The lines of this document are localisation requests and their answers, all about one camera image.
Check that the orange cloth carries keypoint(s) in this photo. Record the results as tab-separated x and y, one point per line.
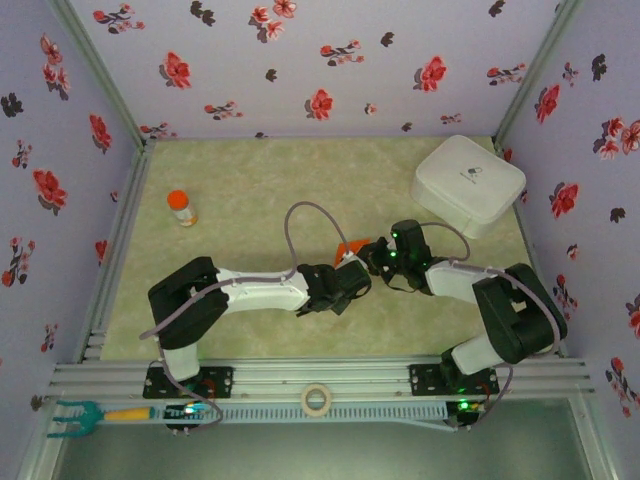
355	246

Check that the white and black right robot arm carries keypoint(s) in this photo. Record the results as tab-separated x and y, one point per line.
520	320

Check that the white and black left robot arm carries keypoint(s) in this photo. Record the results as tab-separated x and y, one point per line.
260	292

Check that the white square zip case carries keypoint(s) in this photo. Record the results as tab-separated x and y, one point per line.
465	180

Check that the white tape roll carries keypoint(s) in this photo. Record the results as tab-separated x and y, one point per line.
306	400

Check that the orange capped small bottle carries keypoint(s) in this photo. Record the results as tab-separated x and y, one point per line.
182	210

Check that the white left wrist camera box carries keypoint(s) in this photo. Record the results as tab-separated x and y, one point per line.
351	258

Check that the aluminium mounting rail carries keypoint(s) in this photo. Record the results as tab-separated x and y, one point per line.
350	375

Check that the aluminium side rail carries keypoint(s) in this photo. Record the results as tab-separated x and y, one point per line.
131	200
526	235

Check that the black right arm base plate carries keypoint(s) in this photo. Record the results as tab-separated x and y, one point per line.
425	380

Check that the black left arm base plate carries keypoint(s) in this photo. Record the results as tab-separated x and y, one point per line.
220	382

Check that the aluminium corner post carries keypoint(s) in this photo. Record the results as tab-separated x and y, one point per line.
102	75
536	75

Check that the aluminium frame leg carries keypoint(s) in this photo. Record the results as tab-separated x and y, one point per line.
40	450
592	440

